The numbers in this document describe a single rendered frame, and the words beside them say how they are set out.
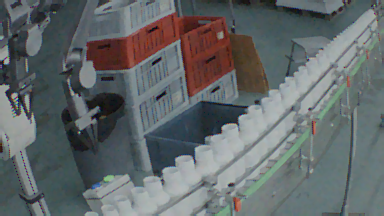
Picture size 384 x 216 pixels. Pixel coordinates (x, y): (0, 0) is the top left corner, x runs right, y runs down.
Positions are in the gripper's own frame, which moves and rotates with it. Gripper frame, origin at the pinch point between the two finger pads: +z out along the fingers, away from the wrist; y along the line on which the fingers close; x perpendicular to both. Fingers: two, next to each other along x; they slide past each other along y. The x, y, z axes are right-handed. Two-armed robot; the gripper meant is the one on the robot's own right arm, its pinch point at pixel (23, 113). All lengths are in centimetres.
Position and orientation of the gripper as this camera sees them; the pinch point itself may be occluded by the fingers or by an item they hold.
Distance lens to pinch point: 122.8
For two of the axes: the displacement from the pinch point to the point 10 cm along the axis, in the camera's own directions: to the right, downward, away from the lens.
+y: 8.1, 1.0, -5.8
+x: 5.7, -3.6, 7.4
